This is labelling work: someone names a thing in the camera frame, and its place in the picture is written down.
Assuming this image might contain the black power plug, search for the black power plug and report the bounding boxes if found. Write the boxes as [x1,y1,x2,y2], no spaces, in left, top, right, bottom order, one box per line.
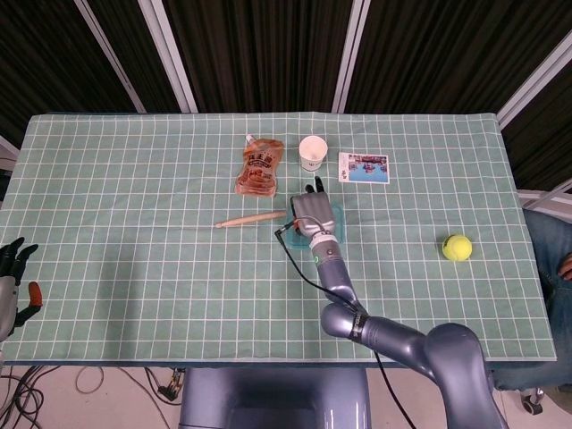
[157,368,185,400]

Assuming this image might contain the brown sauce pouch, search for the brown sauce pouch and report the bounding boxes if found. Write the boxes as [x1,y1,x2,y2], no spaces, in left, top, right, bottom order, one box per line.
[233,133,285,197]

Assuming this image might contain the white paper cup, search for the white paper cup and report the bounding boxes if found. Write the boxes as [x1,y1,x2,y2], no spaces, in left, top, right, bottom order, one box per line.
[299,134,329,172]

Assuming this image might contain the yellow tennis ball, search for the yellow tennis ball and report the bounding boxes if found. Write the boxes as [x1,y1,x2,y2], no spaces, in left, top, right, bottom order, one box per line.
[442,233,474,262]

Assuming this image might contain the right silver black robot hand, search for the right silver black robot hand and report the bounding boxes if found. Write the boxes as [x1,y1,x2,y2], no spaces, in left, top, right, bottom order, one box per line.
[290,176,339,245]

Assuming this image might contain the black cable with elbow plug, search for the black cable with elbow plug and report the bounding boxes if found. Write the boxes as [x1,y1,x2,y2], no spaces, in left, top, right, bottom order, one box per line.
[273,216,419,429]

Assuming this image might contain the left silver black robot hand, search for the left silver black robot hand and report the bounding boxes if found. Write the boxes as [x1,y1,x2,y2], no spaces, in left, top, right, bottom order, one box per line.
[0,236,44,341]

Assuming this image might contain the black chair caster wheel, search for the black chair caster wheel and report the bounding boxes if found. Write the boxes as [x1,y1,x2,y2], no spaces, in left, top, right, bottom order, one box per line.
[517,386,545,416]

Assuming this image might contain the blue photo card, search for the blue photo card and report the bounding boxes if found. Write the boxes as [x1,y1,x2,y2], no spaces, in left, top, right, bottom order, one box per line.
[337,151,391,185]

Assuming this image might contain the thin white frame post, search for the thin white frame post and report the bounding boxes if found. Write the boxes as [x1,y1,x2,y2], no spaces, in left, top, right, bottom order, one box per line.
[73,0,147,114]

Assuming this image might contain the person's blue jeans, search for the person's blue jeans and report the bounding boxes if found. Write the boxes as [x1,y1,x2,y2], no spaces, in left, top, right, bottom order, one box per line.
[491,208,572,394]

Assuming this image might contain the black pleated curtain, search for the black pleated curtain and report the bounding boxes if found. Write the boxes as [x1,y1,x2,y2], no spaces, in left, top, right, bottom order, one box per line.
[0,0,572,193]

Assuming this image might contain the wooden stick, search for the wooden stick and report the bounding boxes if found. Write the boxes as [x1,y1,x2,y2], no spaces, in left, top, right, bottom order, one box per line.
[214,210,288,230]

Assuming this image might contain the white metal frame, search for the white metal frame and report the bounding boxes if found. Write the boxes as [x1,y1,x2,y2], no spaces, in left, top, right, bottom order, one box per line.
[517,180,572,211]

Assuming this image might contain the blue-grey robot torso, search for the blue-grey robot torso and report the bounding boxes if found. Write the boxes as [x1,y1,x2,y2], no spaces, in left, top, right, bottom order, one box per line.
[178,366,373,429]

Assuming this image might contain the blue plastic lid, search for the blue plastic lid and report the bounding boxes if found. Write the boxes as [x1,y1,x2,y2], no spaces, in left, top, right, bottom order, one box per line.
[285,200,347,252]

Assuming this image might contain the black floor cable bundle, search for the black floor cable bundle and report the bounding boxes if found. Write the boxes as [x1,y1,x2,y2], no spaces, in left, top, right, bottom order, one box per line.
[0,365,51,429]

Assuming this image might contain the white frame piece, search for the white frame piece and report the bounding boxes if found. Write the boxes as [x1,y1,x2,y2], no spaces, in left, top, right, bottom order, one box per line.
[0,135,20,172]

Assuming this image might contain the green checkered tablecloth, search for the green checkered tablecloth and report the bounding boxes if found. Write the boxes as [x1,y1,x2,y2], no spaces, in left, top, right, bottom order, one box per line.
[0,111,560,370]

